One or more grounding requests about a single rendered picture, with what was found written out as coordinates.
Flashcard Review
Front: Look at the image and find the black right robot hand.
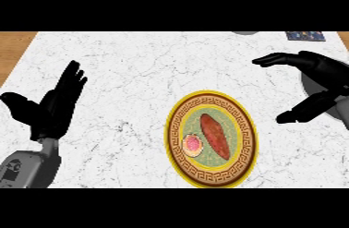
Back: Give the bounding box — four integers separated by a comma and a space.
251, 50, 349, 125

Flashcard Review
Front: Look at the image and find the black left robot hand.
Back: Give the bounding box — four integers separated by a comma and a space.
0, 60, 89, 142

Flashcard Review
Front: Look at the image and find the reddish brown sweet potato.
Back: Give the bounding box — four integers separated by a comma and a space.
200, 113, 232, 161

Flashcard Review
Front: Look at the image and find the yellow brown patterned plate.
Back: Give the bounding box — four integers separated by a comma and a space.
164, 90, 260, 189

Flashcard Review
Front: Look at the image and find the dark blue patterned box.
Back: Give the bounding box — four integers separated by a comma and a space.
285, 30, 327, 42

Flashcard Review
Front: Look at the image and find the grey round object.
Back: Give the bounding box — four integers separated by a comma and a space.
231, 30, 260, 36

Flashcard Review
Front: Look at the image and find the pink cream round slice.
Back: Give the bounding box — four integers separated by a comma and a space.
182, 132, 204, 159

